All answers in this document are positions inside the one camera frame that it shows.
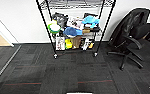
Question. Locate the black and white package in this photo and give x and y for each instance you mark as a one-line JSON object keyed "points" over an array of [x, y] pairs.
{"points": [[85, 43]]}

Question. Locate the white printed magazine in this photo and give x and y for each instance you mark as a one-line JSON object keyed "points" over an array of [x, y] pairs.
{"points": [[75, 22]]}

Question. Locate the light blue plush toy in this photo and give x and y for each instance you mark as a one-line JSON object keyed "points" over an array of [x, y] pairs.
{"points": [[90, 21]]}

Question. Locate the green and white toy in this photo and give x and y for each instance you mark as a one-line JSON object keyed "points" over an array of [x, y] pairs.
{"points": [[53, 27]]}

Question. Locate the pale spotted basket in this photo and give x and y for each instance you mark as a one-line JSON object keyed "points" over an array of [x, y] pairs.
{"points": [[79, 93]]}

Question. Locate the blue cap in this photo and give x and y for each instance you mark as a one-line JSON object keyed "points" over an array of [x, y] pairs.
{"points": [[72, 31]]}

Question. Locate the brown paper package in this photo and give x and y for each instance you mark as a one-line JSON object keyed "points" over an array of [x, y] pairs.
{"points": [[76, 42]]}

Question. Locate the box with face picture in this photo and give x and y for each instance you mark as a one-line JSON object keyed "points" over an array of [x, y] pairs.
{"points": [[59, 43]]}

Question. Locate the small black bag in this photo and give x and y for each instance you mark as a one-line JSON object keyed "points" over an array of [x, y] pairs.
{"points": [[59, 19]]}

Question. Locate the black office chair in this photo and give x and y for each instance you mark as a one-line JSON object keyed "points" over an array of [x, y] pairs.
{"points": [[132, 31]]}

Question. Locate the yellow round toy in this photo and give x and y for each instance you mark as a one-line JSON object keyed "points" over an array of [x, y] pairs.
{"points": [[68, 44]]}

